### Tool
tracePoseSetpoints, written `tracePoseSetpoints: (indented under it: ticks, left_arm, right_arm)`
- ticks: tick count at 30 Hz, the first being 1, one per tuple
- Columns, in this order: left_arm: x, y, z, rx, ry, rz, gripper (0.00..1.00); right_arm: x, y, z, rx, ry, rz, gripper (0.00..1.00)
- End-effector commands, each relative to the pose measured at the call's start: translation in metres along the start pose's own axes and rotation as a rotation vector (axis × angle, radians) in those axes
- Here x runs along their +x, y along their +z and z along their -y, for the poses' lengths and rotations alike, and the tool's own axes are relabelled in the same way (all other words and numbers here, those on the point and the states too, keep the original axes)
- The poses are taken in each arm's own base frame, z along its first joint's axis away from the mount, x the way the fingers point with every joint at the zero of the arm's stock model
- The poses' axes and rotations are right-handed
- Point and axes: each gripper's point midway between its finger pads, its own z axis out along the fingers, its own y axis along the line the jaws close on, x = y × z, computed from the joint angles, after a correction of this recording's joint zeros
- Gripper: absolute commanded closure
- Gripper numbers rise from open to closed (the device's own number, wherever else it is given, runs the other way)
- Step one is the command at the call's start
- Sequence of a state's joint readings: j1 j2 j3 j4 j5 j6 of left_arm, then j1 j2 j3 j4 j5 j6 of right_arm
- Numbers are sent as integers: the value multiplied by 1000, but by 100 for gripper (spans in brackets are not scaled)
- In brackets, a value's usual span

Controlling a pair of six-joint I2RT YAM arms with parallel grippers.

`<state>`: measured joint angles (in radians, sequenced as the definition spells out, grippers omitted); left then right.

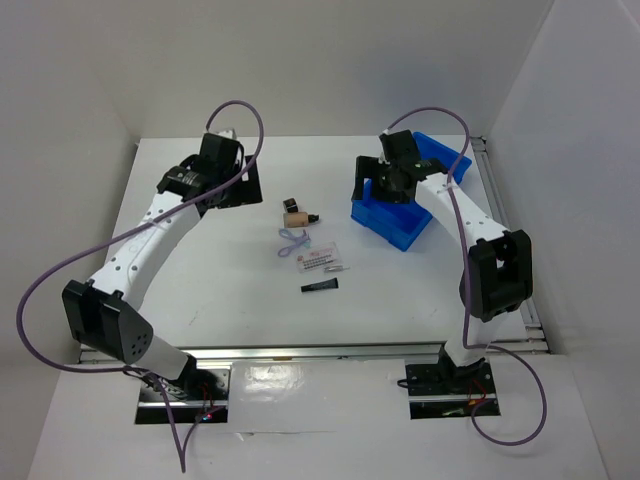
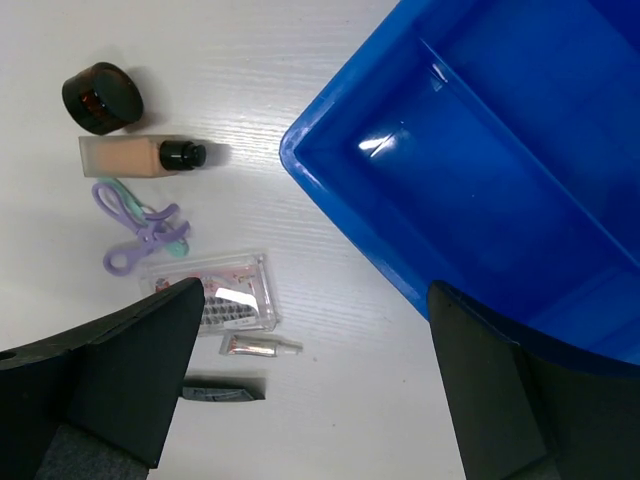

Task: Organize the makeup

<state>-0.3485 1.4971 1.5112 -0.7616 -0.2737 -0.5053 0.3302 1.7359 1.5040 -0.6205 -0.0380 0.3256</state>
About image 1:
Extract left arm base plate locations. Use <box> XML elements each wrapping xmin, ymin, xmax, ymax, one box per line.
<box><xmin>135</xmin><ymin>362</ymin><xmax>231</xmax><ymax>425</ymax></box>

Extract blue plastic divided bin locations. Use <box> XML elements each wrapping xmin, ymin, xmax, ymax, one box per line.
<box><xmin>351</xmin><ymin>131</ymin><xmax>472</xmax><ymax>251</ymax></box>

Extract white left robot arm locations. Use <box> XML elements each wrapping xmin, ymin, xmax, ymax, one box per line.
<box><xmin>62</xmin><ymin>129</ymin><xmax>262</xmax><ymax>401</ymax></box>

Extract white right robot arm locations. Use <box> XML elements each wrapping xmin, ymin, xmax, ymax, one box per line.
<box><xmin>351</xmin><ymin>130</ymin><xmax>533</xmax><ymax>392</ymax></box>

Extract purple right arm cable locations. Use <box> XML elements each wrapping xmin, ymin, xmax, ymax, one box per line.
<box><xmin>383</xmin><ymin>106</ymin><xmax>548</xmax><ymax>446</ymax></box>

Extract small black cube jar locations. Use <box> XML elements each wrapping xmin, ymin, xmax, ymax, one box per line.
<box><xmin>283</xmin><ymin>198</ymin><xmax>299</xmax><ymax>213</ymax></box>

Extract silver tweezers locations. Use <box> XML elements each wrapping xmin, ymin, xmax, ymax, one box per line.
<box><xmin>324</xmin><ymin>265</ymin><xmax>350</xmax><ymax>273</ymax></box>

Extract aluminium front rail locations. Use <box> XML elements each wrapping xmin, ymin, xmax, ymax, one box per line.
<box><xmin>79</xmin><ymin>339</ymin><xmax>550</xmax><ymax>364</ymax></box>

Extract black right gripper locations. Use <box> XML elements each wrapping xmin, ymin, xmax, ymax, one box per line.
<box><xmin>352</xmin><ymin>155</ymin><xmax>410</xmax><ymax>205</ymax></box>

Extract aluminium right side rail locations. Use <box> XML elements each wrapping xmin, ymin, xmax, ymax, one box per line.
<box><xmin>470</xmin><ymin>138</ymin><xmax>549</xmax><ymax>351</ymax></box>

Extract beige foundation bottle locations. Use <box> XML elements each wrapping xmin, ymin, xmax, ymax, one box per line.
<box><xmin>283</xmin><ymin>212</ymin><xmax>320</xmax><ymax>229</ymax></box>

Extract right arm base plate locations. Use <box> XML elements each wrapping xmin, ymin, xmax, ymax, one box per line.
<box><xmin>396</xmin><ymin>362</ymin><xmax>501</xmax><ymax>420</ymax></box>

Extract black mascara tube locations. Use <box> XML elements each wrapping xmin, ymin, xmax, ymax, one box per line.
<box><xmin>300</xmin><ymin>278</ymin><xmax>339</xmax><ymax>293</ymax></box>

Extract clear false eyelash box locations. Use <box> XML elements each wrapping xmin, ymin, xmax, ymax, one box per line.
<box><xmin>295</xmin><ymin>242</ymin><xmax>342</xmax><ymax>273</ymax></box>

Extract aluminium rail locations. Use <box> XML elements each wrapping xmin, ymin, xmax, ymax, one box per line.
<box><xmin>79</xmin><ymin>339</ymin><xmax>550</xmax><ymax>364</ymax></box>
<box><xmin>470</xmin><ymin>138</ymin><xmax>549</xmax><ymax>351</ymax></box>

